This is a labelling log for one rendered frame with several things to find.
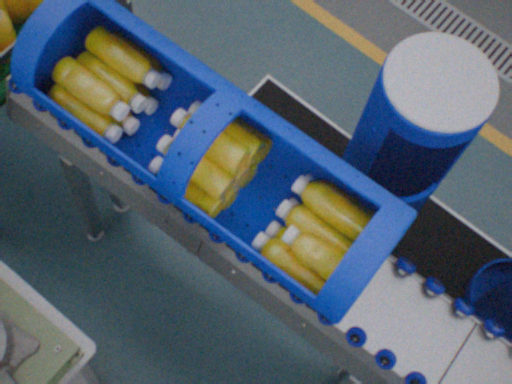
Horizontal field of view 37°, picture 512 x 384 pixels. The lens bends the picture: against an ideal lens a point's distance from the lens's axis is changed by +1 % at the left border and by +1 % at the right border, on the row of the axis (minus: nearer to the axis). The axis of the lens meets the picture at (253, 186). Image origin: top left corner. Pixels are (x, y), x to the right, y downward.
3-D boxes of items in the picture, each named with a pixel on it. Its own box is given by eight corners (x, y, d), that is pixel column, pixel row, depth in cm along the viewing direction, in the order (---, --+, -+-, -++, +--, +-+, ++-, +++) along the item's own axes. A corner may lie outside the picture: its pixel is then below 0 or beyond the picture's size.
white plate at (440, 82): (362, 54, 182) (361, 57, 183) (421, 148, 173) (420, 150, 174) (459, 16, 189) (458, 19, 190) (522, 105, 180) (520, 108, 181)
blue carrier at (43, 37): (328, 338, 163) (350, 308, 137) (26, 111, 179) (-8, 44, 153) (399, 238, 172) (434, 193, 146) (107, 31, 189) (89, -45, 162)
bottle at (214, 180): (224, 201, 163) (165, 158, 166) (240, 176, 162) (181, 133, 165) (214, 203, 156) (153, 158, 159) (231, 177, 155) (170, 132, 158)
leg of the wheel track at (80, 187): (96, 244, 266) (70, 168, 209) (83, 235, 267) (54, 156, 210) (107, 232, 268) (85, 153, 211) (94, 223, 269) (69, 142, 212)
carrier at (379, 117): (307, 197, 263) (346, 268, 254) (359, 56, 183) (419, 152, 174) (377, 167, 270) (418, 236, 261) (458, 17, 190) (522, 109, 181)
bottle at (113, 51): (91, 24, 167) (149, 66, 164) (107, 24, 173) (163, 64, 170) (79, 50, 169) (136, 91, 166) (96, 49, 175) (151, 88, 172)
